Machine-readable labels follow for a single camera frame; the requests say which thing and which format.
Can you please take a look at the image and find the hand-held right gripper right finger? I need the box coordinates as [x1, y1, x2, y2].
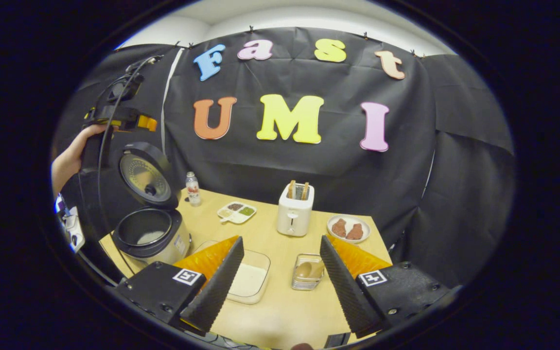
[320, 235, 455, 338]

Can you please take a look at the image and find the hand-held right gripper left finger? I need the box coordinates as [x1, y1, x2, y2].
[115, 236, 245, 335]

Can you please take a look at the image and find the clear rice container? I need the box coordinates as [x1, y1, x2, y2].
[190, 240, 271, 305]

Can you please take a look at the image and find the silver chopstick holder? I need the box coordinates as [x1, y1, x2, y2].
[292, 253, 325, 291]

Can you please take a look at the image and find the wooden spoon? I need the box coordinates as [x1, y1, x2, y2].
[296, 262, 324, 280]

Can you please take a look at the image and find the dark grey rice cooker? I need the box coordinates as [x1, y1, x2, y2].
[112, 142, 192, 265]

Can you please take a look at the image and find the white round plate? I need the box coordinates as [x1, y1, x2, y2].
[327, 214, 371, 244]

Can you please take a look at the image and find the white divided bean dish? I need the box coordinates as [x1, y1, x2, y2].
[217, 201, 257, 225]

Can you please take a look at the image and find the small clear drink bottle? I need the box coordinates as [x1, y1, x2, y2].
[186, 172, 201, 207]

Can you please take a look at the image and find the white toaster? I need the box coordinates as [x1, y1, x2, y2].
[277, 181, 315, 237]

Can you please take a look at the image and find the white side desk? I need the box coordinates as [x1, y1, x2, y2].
[61, 207, 86, 253]

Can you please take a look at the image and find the black backdrop cloth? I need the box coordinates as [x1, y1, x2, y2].
[52, 27, 516, 292]

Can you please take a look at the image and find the black cable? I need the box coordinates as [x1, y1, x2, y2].
[77, 56, 160, 275]

